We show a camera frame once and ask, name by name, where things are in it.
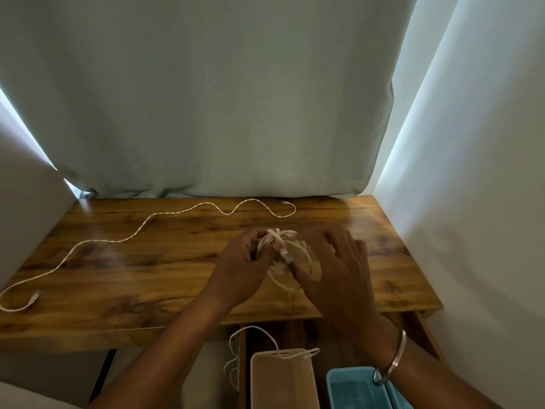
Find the person's left hand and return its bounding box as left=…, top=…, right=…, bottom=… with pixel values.
left=209, top=228, right=280, bottom=314

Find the blue plastic basket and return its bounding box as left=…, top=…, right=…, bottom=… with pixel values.
left=326, top=366, right=414, bottom=409

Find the person's right forearm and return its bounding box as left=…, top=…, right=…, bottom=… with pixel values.
left=330, top=314, right=500, bottom=409

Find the silver bangle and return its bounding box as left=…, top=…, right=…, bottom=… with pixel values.
left=372, top=329, right=407, bottom=386

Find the pale green curtain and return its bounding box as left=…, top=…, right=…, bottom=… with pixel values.
left=0, top=0, right=420, bottom=200

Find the black table leg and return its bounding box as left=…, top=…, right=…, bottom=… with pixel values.
left=89, top=349, right=118, bottom=403

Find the wooden drawer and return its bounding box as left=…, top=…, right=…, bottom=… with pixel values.
left=236, top=310, right=450, bottom=409

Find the person's left forearm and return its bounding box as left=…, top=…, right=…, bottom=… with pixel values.
left=87, top=290, right=239, bottom=409

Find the long white cable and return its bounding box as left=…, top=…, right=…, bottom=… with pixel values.
left=0, top=199, right=297, bottom=313

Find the white cable with plug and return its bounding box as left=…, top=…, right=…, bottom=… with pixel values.
left=223, top=325, right=321, bottom=395

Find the person's right hand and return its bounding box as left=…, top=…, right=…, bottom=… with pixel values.
left=291, top=226, right=385, bottom=338

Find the beige plastic bin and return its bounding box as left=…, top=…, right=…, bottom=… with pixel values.
left=250, top=348, right=316, bottom=409

